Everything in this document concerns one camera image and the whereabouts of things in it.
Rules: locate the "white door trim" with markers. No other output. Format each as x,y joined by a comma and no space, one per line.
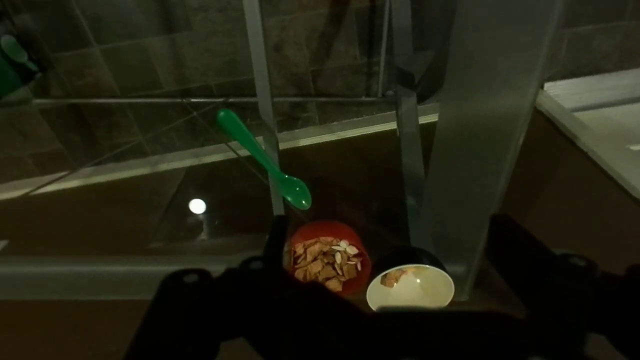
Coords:
593,112

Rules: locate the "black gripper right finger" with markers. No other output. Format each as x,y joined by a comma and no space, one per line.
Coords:
527,260

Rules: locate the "cereal pieces in red bowl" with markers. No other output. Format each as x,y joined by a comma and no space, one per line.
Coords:
327,260

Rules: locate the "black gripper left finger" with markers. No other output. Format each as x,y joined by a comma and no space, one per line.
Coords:
278,241

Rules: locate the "cereal pieces in black bowl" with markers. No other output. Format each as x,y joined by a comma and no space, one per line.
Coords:
394,276

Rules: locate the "black bowl with white inside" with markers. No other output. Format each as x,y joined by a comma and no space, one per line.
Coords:
417,292

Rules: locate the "green plastic spoon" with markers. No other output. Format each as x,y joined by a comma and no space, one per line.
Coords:
263,157

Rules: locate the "red bowl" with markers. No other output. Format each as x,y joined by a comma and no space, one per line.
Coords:
327,231

